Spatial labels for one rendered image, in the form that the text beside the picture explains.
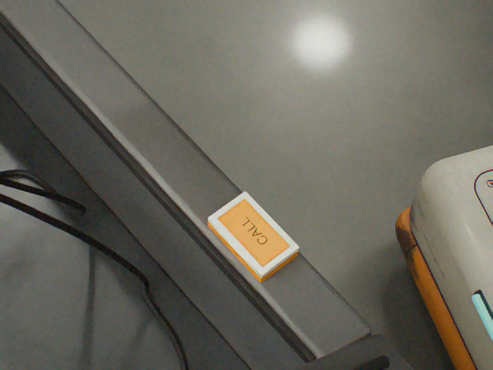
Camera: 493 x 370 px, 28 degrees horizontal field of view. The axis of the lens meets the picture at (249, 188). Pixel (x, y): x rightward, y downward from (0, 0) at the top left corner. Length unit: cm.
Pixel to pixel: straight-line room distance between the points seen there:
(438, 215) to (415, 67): 52
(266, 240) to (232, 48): 132
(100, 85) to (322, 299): 21
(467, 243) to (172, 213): 85
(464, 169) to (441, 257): 13
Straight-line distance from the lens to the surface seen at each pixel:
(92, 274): 74
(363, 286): 167
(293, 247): 60
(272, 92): 185
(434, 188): 147
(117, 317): 72
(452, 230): 145
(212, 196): 63
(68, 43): 70
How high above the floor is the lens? 149
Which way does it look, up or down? 59 degrees down
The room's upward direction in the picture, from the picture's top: 6 degrees clockwise
